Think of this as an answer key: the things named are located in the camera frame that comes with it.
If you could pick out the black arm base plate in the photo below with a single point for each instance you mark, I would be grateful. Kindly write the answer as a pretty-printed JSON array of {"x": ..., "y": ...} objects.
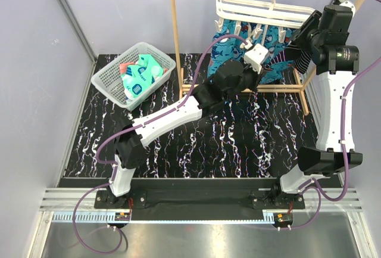
[{"x": 195, "y": 200}]

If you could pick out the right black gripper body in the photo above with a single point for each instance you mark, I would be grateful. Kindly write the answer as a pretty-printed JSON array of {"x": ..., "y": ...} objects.
[{"x": 301, "y": 37}]

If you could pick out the white clip hanger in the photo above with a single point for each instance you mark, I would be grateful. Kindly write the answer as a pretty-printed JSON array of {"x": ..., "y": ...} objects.
[{"x": 263, "y": 14}]

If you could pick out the mint green sock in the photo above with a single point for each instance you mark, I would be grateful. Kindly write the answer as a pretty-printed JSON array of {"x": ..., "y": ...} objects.
[
  {"x": 136, "y": 81},
  {"x": 151, "y": 65}
]

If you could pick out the white plastic basket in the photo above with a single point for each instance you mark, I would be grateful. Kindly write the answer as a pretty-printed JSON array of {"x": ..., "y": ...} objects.
[{"x": 108, "y": 79}]

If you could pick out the blue shark pattern shorts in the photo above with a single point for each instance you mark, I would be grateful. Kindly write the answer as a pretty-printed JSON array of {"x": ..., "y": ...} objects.
[{"x": 274, "y": 38}]

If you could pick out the aluminium frame post left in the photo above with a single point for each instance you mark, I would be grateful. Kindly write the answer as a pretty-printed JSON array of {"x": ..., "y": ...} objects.
[{"x": 78, "y": 31}]

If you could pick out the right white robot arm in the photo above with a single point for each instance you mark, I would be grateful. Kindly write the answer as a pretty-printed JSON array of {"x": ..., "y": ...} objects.
[{"x": 323, "y": 36}]

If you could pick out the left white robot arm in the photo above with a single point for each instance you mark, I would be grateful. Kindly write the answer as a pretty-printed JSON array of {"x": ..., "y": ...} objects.
[{"x": 231, "y": 78}]

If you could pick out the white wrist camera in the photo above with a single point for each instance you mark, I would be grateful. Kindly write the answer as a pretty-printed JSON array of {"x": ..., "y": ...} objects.
[
  {"x": 345, "y": 3},
  {"x": 255, "y": 56}
]

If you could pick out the black striped sock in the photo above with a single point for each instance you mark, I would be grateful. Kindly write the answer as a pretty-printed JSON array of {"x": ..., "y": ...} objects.
[
  {"x": 302, "y": 61},
  {"x": 290, "y": 54}
]

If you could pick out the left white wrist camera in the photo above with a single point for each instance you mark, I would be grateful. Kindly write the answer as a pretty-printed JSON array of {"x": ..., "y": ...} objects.
[{"x": 255, "y": 56}]

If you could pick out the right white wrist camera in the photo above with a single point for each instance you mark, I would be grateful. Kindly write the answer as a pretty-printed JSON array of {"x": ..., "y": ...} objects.
[{"x": 345, "y": 3}]

